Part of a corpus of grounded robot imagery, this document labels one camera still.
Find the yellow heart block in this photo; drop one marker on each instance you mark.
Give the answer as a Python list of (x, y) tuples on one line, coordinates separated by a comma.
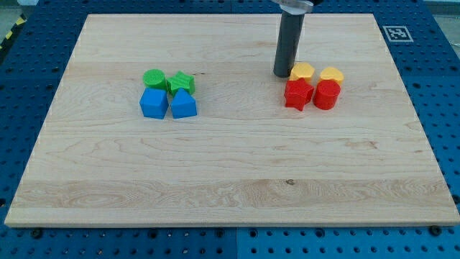
[(333, 74)]

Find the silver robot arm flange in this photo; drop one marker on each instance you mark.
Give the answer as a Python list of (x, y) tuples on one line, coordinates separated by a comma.
[(297, 7)]

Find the light wooden board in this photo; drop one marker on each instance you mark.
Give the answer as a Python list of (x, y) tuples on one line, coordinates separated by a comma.
[(245, 159)]

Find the blue triangle block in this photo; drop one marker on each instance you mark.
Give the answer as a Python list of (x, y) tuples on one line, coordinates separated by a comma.
[(183, 105)]

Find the white fiducial marker tag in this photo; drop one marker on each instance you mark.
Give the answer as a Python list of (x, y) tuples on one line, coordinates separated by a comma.
[(397, 33)]

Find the red cylinder block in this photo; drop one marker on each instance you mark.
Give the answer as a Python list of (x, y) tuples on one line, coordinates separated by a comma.
[(327, 93)]

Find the yellow pentagon block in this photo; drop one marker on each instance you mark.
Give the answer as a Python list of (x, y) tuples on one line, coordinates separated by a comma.
[(303, 71)]

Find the blue cube block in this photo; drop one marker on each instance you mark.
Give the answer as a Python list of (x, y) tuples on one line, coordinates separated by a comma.
[(154, 103)]

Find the green star block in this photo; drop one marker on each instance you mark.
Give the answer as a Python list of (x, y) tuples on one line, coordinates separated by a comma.
[(179, 81)]

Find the red star block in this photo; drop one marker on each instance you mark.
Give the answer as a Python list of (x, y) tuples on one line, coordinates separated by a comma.
[(298, 93)]

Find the green cylinder block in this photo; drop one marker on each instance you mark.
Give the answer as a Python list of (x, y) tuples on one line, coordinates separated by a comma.
[(155, 78)]

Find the yellow black hazard tape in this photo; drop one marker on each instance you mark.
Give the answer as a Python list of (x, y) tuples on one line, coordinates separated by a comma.
[(13, 33)]

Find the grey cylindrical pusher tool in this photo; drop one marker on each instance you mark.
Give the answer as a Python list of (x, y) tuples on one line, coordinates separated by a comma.
[(287, 43)]

